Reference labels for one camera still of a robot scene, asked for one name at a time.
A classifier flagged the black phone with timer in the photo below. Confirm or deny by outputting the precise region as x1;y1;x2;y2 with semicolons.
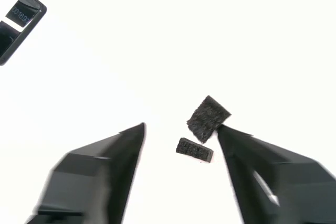
0;0;48;67

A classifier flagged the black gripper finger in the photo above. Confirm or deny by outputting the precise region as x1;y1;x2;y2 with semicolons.
217;125;336;224
25;122;147;224

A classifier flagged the elongated black foam block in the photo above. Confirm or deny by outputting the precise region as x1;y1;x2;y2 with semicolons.
175;137;214;163

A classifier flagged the small black foam cube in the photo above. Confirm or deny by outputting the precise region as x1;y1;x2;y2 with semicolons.
186;94;233;145

